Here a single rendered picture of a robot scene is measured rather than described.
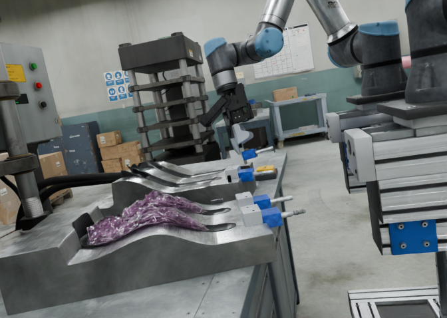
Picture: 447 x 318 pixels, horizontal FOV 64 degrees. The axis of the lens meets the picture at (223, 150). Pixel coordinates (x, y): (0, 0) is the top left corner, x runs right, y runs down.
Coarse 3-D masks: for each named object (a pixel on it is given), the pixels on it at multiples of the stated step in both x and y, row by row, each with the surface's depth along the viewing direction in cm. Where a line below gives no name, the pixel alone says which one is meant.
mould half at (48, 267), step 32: (64, 224) 77; (0, 256) 64; (32, 256) 64; (64, 256) 64; (96, 256) 65; (128, 256) 65; (160, 256) 65; (192, 256) 66; (224, 256) 66; (256, 256) 67; (0, 288) 64; (32, 288) 64; (64, 288) 65; (96, 288) 65; (128, 288) 66
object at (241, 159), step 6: (234, 150) 110; (240, 150) 110; (246, 150) 110; (252, 150) 109; (258, 150) 110; (264, 150) 110; (270, 150) 110; (234, 156) 110; (240, 156) 110; (246, 156) 110; (252, 156) 109; (234, 162) 110; (240, 162) 110; (246, 162) 113
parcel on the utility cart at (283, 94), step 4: (284, 88) 687; (288, 88) 663; (292, 88) 663; (296, 88) 664; (276, 92) 665; (280, 92) 664; (284, 92) 664; (288, 92) 664; (292, 92) 664; (296, 92) 664; (276, 96) 666; (280, 96) 665; (284, 96) 665; (288, 96) 665; (292, 96) 665; (296, 96) 666; (276, 100) 668; (280, 100) 667
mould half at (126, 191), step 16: (128, 176) 107; (160, 176) 112; (176, 176) 116; (208, 176) 111; (224, 176) 105; (112, 192) 104; (128, 192) 103; (144, 192) 102; (176, 192) 100; (192, 192) 99; (208, 192) 98; (224, 192) 97; (240, 192) 96; (112, 208) 105
